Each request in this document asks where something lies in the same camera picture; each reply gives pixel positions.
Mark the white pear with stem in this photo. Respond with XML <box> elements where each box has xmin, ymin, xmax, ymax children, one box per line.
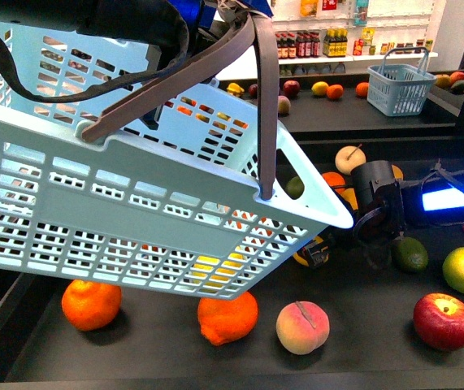
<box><xmin>335</xmin><ymin>144</ymin><xmax>366</xmax><ymax>175</ymax></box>

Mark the bumpy orange left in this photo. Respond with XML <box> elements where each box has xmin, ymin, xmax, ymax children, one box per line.
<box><xmin>61</xmin><ymin>279</ymin><xmax>122</xmax><ymax>332</ymax></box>

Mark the golden pear fruit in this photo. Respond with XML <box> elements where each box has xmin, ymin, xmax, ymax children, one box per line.
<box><xmin>392</xmin><ymin>165</ymin><xmax>404</xmax><ymax>180</ymax></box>

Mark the light blue shopping basket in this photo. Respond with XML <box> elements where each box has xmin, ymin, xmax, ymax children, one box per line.
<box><xmin>0</xmin><ymin>18</ymin><xmax>354</xmax><ymax>301</ymax></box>

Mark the green avocado right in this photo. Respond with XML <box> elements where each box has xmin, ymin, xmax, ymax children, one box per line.
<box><xmin>391</xmin><ymin>236</ymin><xmax>429</xmax><ymax>273</ymax></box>

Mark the small blue background basket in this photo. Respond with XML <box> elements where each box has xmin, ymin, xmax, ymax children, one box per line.
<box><xmin>366</xmin><ymin>46</ymin><xmax>436</xmax><ymax>117</ymax></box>

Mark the back wall goods shelf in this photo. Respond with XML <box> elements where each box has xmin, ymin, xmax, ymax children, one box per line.
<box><xmin>216</xmin><ymin>0</ymin><xmax>446</xmax><ymax>81</ymax></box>

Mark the green lime upper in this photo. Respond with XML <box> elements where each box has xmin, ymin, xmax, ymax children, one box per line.
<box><xmin>285</xmin><ymin>176</ymin><xmax>305</xmax><ymax>199</ymax></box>

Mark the peach fruit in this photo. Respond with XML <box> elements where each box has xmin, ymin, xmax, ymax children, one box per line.
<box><xmin>275</xmin><ymin>301</ymin><xmax>330</xmax><ymax>355</ymax></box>

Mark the black metal display shelf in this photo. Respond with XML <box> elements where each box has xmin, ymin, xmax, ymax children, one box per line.
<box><xmin>0</xmin><ymin>0</ymin><xmax>464</xmax><ymax>390</ymax></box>

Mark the bumpy orange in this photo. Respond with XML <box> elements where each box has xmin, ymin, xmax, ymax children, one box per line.
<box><xmin>197</xmin><ymin>292</ymin><xmax>259</xmax><ymax>346</ymax></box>
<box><xmin>61</xmin><ymin>279</ymin><xmax>122</xmax><ymax>332</ymax></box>

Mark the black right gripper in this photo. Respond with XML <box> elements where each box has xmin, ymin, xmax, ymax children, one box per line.
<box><xmin>302</xmin><ymin>160</ymin><xmax>405</xmax><ymax>269</ymax></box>

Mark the red apple front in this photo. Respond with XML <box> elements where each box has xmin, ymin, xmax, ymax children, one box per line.
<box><xmin>413</xmin><ymin>292</ymin><xmax>464</xmax><ymax>352</ymax></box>

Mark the orange behind apple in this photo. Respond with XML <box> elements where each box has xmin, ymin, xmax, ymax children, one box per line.
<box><xmin>322</xmin><ymin>171</ymin><xmax>346</xmax><ymax>194</ymax></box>

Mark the yellow orange fruit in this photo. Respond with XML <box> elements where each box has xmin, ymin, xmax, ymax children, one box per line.
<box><xmin>340</xmin><ymin>188</ymin><xmax>358</xmax><ymax>210</ymax></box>

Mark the bumpy orange centre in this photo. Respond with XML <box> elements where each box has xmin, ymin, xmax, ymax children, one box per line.
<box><xmin>197</xmin><ymin>292</ymin><xmax>259</xmax><ymax>346</ymax></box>

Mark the pile of background fruit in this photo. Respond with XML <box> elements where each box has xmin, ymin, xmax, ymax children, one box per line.
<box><xmin>226</xmin><ymin>80</ymin><xmax>369</xmax><ymax>116</ymax></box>

